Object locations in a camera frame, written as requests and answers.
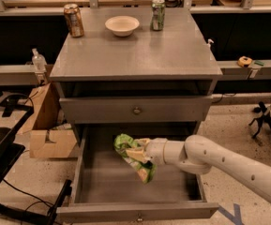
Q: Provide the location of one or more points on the small white pump bottle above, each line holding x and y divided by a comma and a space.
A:
210, 43

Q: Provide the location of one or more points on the green soda can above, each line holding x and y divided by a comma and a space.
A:
158, 15

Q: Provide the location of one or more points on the green rice chip bag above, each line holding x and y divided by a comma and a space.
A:
145, 170

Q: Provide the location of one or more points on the black metal stand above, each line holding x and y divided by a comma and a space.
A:
9, 150

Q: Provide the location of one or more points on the gold soda can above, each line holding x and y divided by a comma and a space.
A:
74, 20

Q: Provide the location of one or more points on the white paper bowl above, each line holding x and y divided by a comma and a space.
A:
122, 26

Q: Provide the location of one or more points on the open middle grey drawer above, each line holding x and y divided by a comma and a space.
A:
107, 189

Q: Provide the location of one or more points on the yellow tape measure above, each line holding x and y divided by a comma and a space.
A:
244, 61

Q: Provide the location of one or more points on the cardboard box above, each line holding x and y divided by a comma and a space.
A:
50, 135

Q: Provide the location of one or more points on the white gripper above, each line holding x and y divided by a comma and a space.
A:
155, 151

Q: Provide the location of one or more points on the clear plastic bottle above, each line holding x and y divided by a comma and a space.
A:
38, 61

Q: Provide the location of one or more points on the grey drawer cabinet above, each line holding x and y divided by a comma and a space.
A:
173, 62

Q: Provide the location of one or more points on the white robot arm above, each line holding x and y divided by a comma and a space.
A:
198, 155

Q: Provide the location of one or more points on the closed upper grey drawer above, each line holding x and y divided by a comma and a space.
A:
102, 110

